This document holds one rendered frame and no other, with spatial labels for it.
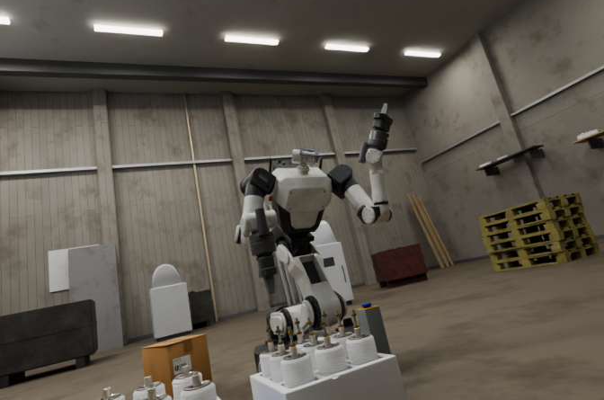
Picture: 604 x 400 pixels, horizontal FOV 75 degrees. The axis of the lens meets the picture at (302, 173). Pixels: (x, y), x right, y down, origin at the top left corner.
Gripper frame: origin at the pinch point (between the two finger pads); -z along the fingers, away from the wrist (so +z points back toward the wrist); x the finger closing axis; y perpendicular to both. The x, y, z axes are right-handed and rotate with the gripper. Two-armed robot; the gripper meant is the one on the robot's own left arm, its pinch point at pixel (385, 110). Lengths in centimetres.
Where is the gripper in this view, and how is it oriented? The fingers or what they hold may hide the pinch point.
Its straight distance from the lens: 188.8
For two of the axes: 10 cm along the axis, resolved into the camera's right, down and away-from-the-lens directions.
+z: -2.3, 9.7, -0.6
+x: -6.0, -1.9, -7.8
